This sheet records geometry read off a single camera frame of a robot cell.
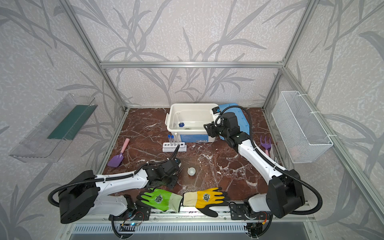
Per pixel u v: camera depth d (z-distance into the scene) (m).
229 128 0.62
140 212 0.73
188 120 1.18
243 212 0.72
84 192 0.42
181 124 1.08
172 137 0.86
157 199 0.77
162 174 0.65
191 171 0.86
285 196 0.41
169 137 0.86
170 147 0.94
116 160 0.92
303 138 0.61
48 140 0.64
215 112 0.71
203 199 0.76
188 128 1.04
